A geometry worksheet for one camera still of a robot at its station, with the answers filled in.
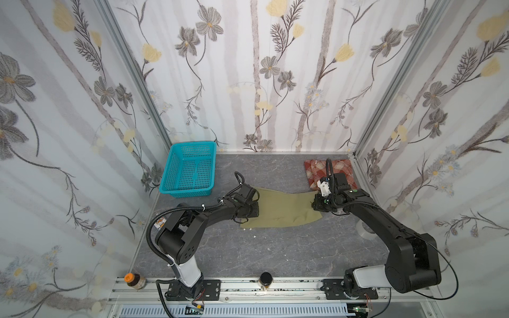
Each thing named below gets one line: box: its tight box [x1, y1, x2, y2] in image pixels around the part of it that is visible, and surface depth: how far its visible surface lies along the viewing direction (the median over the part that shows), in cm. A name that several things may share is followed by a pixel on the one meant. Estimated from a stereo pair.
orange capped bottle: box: [123, 272, 147, 290], surface depth 72 cm
